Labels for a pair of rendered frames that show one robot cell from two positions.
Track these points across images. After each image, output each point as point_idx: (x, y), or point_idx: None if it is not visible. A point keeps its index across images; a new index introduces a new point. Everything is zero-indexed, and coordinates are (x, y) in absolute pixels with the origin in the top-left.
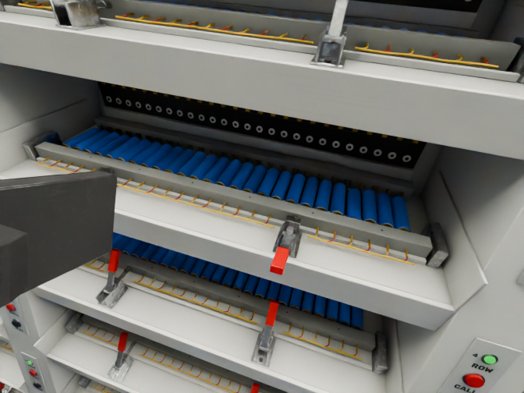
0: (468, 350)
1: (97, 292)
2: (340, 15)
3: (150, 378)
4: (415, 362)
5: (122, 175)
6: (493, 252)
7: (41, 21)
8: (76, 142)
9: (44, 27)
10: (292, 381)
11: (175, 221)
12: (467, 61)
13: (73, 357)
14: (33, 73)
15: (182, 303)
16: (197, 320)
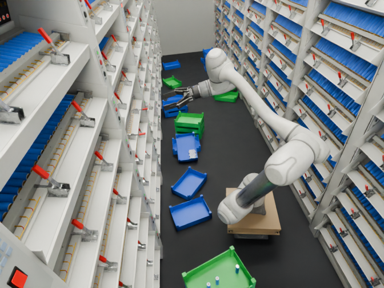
0: (143, 103)
1: (139, 166)
2: (127, 79)
3: (146, 176)
4: (143, 112)
5: (127, 134)
6: (139, 90)
7: (121, 113)
8: None
9: (127, 110)
10: (146, 132)
11: (136, 125)
12: (125, 74)
13: (147, 196)
14: None
15: (137, 149)
16: (139, 147)
